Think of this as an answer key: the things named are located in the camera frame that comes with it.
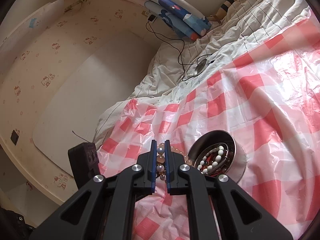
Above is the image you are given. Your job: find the white quilt with thin lines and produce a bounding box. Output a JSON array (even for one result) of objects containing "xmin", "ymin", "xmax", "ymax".
[{"xmin": 94, "ymin": 0, "xmax": 313, "ymax": 148}]

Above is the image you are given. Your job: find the peach and pearl bead bracelet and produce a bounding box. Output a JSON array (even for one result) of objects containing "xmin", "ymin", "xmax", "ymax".
[{"xmin": 155, "ymin": 141, "xmax": 191, "ymax": 183}]

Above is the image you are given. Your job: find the pink checkered plastic sheet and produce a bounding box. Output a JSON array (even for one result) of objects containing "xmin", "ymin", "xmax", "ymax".
[{"xmin": 96, "ymin": 12, "xmax": 320, "ymax": 240}]

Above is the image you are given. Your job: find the white bead bracelet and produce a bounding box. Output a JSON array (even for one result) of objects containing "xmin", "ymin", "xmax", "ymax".
[{"xmin": 197, "ymin": 144, "xmax": 225, "ymax": 175}]

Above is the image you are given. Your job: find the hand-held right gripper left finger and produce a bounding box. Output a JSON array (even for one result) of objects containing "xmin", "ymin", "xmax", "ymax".
[{"xmin": 29, "ymin": 139, "xmax": 157, "ymax": 240}]

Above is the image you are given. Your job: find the black wall switch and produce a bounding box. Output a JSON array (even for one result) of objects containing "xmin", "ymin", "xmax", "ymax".
[{"xmin": 10, "ymin": 129, "xmax": 20, "ymax": 145}]

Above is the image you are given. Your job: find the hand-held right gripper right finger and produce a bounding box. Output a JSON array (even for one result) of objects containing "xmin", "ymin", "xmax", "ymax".
[{"xmin": 165, "ymin": 139, "xmax": 293, "ymax": 240}]

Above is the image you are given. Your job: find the dark red bead bracelet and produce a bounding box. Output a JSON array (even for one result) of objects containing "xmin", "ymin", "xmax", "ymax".
[{"xmin": 204, "ymin": 151, "xmax": 227, "ymax": 177}]

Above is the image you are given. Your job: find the striped pillow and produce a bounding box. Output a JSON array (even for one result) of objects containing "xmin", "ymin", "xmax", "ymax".
[{"xmin": 210, "ymin": 0, "xmax": 249, "ymax": 23}]

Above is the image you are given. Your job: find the round metal compact mirror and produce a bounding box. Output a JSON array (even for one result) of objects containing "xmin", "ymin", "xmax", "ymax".
[{"xmin": 194, "ymin": 58, "xmax": 208, "ymax": 77}]

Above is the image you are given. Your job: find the stainless steel bowl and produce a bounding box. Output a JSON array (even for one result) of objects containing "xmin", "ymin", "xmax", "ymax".
[{"xmin": 187, "ymin": 129, "xmax": 247, "ymax": 183}]

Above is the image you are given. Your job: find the black charging cable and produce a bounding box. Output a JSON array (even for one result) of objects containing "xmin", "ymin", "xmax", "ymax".
[{"xmin": 145, "ymin": 17, "xmax": 216, "ymax": 82}]

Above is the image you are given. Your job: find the dark cloth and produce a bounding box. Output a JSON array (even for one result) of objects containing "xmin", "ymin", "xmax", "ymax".
[{"xmin": 0, "ymin": 209, "xmax": 35, "ymax": 240}]

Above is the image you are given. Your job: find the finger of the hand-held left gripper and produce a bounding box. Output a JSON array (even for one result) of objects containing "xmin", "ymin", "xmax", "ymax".
[{"xmin": 68, "ymin": 142, "xmax": 101, "ymax": 189}]

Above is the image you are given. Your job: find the white flat board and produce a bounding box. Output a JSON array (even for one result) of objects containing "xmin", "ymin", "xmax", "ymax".
[{"xmin": 32, "ymin": 31, "xmax": 160, "ymax": 160}]

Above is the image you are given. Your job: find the cartoon print curtain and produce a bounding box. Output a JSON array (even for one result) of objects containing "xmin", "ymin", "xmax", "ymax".
[{"xmin": 51, "ymin": 0, "xmax": 213, "ymax": 42}]

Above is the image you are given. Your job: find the thin grey wire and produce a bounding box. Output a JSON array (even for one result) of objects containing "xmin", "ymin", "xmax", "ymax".
[{"xmin": 72, "ymin": 130, "xmax": 95, "ymax": 144}]

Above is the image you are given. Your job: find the wall hook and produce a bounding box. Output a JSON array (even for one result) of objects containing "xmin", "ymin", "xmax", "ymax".
[{"xmin": 64, "ymin": 0, "xmax": 94, "ymax": 13}]

